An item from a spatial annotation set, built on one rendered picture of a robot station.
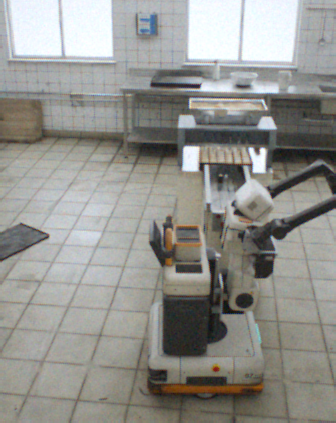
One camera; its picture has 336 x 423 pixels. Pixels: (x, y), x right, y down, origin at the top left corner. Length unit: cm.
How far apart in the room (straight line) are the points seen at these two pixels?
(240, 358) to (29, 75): 545
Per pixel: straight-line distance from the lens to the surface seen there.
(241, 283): 314
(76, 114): 770
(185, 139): 422
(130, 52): 736
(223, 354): 326
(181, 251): 301
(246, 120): 417
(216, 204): 366
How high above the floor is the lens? 236
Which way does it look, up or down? 25 degrees down
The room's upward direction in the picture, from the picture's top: straight up
